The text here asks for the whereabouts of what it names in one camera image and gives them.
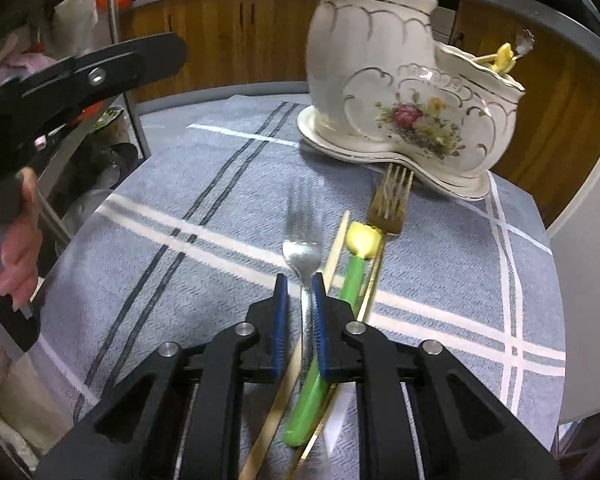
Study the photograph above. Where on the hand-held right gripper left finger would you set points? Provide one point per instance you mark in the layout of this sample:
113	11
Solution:
281	325

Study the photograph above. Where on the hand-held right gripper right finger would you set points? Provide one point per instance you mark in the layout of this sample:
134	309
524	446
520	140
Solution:
320	325

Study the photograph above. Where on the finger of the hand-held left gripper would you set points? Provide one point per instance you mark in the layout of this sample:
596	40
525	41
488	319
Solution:
105	76

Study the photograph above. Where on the silver fork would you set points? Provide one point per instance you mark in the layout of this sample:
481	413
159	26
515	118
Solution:
302	265

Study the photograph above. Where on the wooden chopstick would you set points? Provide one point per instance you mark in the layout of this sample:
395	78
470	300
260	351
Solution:
336	255

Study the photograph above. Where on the gold fork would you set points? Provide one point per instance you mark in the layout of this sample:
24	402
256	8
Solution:
387	215

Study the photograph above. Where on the cream floral ceramic utensil holder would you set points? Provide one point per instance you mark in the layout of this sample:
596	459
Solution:
360	60

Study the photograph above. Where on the person's left hand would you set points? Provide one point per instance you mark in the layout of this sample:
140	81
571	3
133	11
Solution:
22	255

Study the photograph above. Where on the metal storage rack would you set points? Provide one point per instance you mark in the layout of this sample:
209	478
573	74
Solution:
130	110

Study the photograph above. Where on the wooden base cabinet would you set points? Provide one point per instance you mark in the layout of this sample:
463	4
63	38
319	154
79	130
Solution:
570	125
205	35

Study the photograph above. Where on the grey checked tablecloth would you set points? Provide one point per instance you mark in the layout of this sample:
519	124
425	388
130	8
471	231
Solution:
180	285

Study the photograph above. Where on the cream ceramic saucer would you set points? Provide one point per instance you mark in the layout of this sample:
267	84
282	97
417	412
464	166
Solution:
320	135

